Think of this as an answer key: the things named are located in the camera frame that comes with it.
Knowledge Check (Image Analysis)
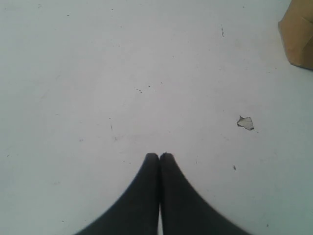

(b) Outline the brown paper bag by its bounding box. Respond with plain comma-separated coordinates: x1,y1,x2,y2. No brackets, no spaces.
278,0,313,70

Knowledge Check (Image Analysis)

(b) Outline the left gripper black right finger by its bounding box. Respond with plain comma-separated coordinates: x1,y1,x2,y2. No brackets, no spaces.
159,153,248,235

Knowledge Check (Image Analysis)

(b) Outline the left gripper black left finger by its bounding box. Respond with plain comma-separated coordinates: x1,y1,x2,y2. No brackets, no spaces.
78,153,160,235

